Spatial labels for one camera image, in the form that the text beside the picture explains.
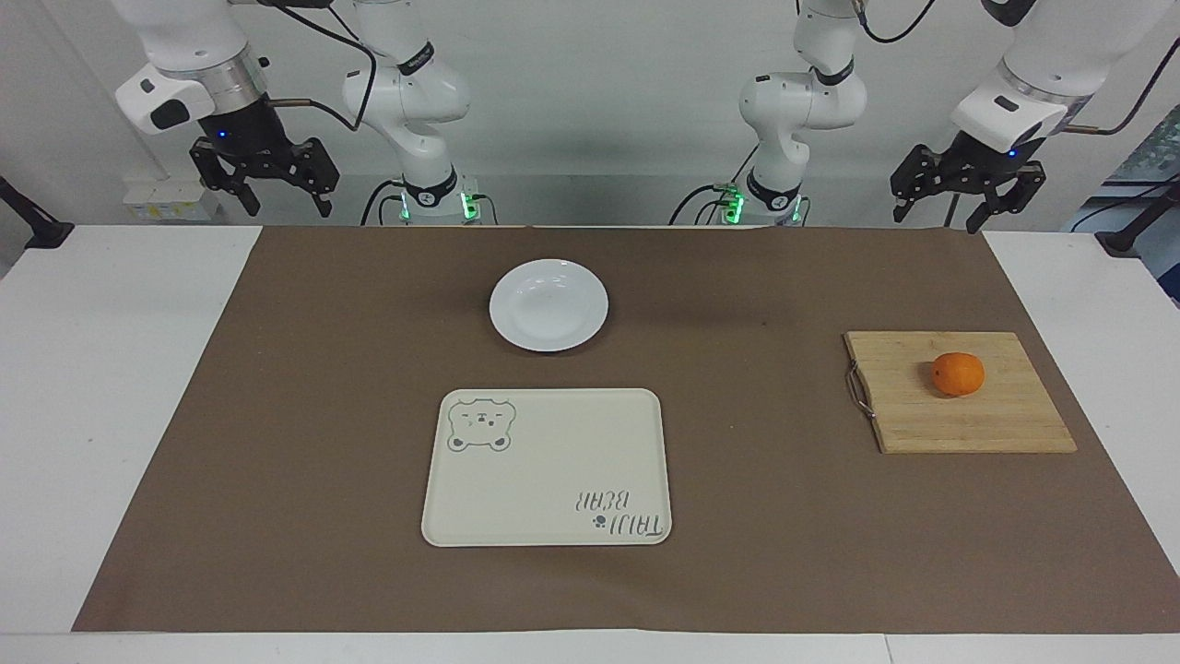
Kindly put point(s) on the orange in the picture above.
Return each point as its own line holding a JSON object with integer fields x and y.
{"x": 959, "y": 373}

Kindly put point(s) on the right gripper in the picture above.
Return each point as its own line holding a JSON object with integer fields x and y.
{"x": 241, "y": 138}

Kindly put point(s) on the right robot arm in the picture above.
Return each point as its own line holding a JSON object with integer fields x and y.
{"x": 406, "y": 92}

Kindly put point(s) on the cream tray with bear print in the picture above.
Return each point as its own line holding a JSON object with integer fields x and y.
{"x": 548, "y": 470}

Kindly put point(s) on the wooden cutting board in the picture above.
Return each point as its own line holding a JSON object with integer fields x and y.
{"x": 968, "y": 415}

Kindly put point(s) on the black stand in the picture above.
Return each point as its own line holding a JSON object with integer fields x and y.
{"x": 1138, "y": 226}
{"x": 32, "y": 221}

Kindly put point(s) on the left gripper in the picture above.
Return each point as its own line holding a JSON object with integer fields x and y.
{"x": 991, "y": 168}

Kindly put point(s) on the white round plate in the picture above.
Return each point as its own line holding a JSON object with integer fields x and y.
{"x": 548, "y": 304}

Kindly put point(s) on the white box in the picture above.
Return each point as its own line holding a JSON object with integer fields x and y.
{"x": 171, "y": 201}

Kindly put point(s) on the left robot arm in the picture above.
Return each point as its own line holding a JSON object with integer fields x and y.
{"x": 802, "y": 101}

